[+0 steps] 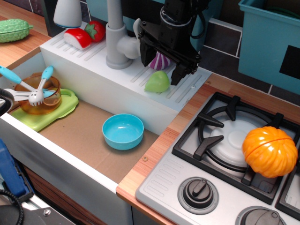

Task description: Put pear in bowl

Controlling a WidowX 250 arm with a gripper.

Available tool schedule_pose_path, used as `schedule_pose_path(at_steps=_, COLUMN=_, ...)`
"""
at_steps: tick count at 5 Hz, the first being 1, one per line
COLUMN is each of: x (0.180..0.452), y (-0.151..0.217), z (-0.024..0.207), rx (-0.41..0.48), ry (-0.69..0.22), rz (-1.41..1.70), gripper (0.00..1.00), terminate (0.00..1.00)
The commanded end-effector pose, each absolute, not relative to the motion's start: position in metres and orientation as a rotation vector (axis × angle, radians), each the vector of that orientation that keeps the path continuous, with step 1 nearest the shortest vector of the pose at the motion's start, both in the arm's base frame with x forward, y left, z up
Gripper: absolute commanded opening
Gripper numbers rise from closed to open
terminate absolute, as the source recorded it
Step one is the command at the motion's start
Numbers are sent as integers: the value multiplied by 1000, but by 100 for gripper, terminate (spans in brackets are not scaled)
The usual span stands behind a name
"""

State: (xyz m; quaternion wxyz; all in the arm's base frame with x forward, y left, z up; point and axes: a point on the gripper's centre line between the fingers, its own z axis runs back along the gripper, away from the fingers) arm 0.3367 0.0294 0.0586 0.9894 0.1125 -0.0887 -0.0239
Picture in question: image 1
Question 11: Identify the black stove grate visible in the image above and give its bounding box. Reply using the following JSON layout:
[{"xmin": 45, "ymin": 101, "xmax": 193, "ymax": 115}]
[
  {"xmin": 275, "ymin": 166, "xmax": 300, "ymax": 220},
  {"xmin": 172, "ymin": 92, "xmax": 300, "ymax": 204}
]

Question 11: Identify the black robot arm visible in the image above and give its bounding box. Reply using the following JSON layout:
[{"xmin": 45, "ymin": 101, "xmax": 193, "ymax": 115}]
[{"xmin": 138, "ymin": 0, "xmax": 209, "ymax": 85}]

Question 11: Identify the teal plastic bin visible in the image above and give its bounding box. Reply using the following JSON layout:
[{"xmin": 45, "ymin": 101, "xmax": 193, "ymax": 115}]
[{"xmin": 239, "ymin": 0, "xmax": 300, "ymax": 88}]

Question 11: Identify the black cable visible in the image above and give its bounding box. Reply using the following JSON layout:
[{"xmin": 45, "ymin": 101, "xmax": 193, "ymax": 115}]
[{"xmin": 0, "ymin": 189, "xmax": 24, "ymax": 225}]

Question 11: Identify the purple white toy garlic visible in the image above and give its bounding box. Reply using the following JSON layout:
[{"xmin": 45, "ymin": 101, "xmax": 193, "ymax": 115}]
[{"xmin": 148, "ymin": 52, "xmax": 172, "ymax": 70}]

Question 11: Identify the blue device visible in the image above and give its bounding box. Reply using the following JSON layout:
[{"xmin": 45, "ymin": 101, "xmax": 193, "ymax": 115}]
[{"xmin": 0, "ymin": 139, "xmax": 34, "ymax": 202}]

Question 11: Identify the white blue spatula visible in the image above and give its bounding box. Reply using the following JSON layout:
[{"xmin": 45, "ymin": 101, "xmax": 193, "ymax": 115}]
[{"xmin": 0, "ymin": 66, "xmax": 54, "ymax": 101}]

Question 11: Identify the green plastic cutting board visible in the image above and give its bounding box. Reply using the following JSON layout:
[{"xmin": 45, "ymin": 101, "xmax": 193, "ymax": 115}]
[{"xmin": 11, "ymin": 89, "xmax": 79, "ymax": 132}]

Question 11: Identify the green toy bitter gourd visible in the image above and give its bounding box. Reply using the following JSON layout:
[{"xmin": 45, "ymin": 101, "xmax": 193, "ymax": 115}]
[{"xmin": 0, "ymin": 19, "xmax": 33, "ymax": 43}]

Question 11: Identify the silver toy stove top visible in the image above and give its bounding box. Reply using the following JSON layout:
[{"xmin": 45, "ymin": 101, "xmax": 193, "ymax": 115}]
[{"xmin": 135, "ymin": 92, "xmax": 300, "ymax": 225}]

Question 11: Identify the grey toy faucet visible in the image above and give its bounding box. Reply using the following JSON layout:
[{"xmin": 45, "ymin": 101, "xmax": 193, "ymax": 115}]
[{"xmin": 106, "ymin": 0, "xmax": 141, "ymax": 69}]

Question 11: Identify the grey stove knob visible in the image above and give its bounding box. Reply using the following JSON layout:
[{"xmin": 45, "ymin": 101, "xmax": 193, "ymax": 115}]
[
  {"xmin": 235, "ymin": 206, "xmax": 286, "ymax": 225},
  {"xmin": 178, "ymin": 177, "xmax": 219, "ymax": 215}
]

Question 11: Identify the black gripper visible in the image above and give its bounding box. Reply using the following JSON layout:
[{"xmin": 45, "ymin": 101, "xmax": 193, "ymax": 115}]
[{"xmin": 138, "ymin": 21, "xmax": 201, "ymax": 85}]

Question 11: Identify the orange transparent pot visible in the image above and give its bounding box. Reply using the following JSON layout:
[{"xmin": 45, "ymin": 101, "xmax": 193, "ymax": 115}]
[{"xmin": 18, "ymin": 72, "xmax": 61, "ymax": 115}]

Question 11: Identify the white soap dispenser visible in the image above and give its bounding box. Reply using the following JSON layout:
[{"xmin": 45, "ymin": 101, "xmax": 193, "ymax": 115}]
[{"xmin": 53, "ymin": 0, "xmax": 82, "ymax": 29}]

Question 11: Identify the white toy sink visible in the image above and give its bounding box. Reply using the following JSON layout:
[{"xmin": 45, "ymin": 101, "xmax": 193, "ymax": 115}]
[{"xmin": 0, "ymin": 34, "xmax": 211, "ymax": 225}]

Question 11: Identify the red white toy slice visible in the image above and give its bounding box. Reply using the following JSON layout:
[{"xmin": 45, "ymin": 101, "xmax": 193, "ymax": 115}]
[{"xmin": 63, "ymin": 28, "xmax": 91, "ymax": 50}]

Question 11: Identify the green toy pear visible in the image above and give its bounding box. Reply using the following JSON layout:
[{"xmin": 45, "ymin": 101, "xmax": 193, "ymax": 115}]
[{"xmin": 144, "ymin": 71, "xmax": 170, "ymax": 93}]

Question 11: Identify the white blue pasta server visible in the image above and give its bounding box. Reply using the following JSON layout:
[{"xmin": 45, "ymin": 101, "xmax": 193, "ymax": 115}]
[{"xmin": 28, "ymin": 66, "xmax": 54, "ymax": 106}]

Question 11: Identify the orange toy pumpkin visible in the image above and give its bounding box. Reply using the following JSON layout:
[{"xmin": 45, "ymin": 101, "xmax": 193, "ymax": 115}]
[{"xmin": 242, "ymin": 126, "xmax": 298, "ymax": 178}]

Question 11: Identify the blue plastic bowl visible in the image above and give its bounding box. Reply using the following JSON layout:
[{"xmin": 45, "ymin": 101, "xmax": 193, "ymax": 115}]
[{"xmin": 102, "ymin": 113, "xmax": 144, "ymax": 150}]

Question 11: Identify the red toy tomato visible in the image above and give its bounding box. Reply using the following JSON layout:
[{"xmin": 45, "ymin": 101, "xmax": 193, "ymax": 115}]
[{"xmin": 84, "ymin": 21, "xmax": 105, "ymax": 42}]

